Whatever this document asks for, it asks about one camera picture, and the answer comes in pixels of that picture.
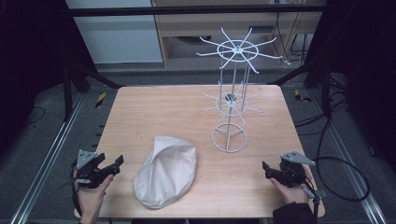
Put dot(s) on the yellow black tape marker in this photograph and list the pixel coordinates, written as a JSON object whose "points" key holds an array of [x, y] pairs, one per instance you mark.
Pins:
{"points": [[301, 96], [100, 100]]}

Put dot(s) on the aluminium floor rail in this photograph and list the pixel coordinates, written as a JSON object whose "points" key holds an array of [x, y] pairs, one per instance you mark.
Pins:
{"points": [[49, 155], [348, 155]]}

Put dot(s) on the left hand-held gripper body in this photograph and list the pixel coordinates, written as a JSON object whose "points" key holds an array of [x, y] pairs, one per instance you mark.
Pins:
{"points": [[84, 169]]}

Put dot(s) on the light wooden desk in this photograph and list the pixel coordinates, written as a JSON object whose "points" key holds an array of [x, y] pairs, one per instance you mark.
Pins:
{"points": [[186, 25]]}

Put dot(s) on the person's left hand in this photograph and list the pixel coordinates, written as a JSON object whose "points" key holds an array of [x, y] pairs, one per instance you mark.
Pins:
{"points": [[91, 196]]}

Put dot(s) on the black curtain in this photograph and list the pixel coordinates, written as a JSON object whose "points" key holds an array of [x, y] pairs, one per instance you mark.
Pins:
{"points": [[31, 56], [367, 62]]}

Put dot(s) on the black metal stand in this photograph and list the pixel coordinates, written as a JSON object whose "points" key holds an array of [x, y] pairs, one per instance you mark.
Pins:
{"points": [[317, 81], [73, 84]]}

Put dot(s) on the person's right hand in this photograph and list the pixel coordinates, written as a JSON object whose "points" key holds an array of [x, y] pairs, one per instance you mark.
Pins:
{"points": [[291, 193]]}

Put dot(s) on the black horizontal frame bar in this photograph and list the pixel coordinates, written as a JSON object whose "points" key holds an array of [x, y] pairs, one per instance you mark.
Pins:
{"points": [[193, 11]]}

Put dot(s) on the white cabinet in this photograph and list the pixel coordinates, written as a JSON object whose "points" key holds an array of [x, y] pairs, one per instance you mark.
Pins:
{"points": [[118, 34]]}

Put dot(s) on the white cap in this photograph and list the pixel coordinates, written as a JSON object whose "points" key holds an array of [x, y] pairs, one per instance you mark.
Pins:
{"points": [[166, 172]]}

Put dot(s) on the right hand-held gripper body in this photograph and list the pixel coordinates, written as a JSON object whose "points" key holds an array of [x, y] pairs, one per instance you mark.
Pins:
{"points": [[294, 169]]}

